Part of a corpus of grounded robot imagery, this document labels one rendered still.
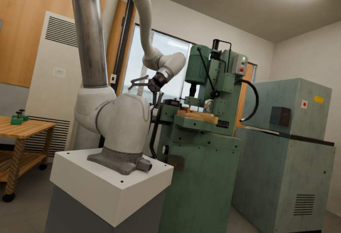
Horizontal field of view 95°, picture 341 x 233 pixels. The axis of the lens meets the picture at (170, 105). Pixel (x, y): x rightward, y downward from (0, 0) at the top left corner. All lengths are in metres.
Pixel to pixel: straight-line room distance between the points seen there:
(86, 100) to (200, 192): 1.03
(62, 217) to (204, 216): 1.02
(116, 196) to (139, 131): 0.21
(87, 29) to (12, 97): 2.24
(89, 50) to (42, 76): 1.74
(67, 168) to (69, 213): 0.14
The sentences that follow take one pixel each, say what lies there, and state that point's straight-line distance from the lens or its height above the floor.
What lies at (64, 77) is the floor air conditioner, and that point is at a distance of 2.35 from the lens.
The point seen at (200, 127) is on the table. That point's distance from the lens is 1.02.
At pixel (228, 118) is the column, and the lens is 1.43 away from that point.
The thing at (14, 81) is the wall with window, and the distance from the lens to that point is 2.85.
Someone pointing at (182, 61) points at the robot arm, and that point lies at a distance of 0.93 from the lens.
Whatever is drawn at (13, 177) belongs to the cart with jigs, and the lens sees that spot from 1.77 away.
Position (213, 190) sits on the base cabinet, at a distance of 1.40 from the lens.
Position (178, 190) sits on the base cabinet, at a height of 0.37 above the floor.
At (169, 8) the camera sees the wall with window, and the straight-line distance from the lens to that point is 3.05.
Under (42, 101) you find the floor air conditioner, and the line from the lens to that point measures 2.41.
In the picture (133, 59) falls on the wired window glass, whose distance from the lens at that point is 2.70.
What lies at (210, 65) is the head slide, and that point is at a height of 1.36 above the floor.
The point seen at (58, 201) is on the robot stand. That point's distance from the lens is 0.73.
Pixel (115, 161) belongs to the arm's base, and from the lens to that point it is 0.61.
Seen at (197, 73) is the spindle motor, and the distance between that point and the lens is 1.33.
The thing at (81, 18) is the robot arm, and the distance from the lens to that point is 0.74.
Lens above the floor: 0.94
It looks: 1 degrees up
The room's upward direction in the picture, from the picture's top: 11 degrees clockwise
